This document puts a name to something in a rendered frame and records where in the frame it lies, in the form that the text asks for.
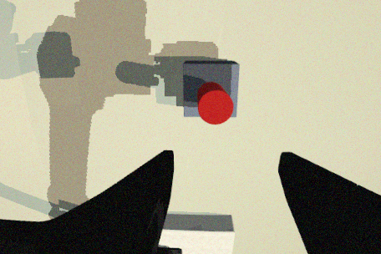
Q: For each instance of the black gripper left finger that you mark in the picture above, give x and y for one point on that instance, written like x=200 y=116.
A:
x=127 y=218

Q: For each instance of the red cylinder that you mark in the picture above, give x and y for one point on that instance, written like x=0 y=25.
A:
x=214 y=105

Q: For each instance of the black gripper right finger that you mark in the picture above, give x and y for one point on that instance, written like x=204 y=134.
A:
x=333 y=214

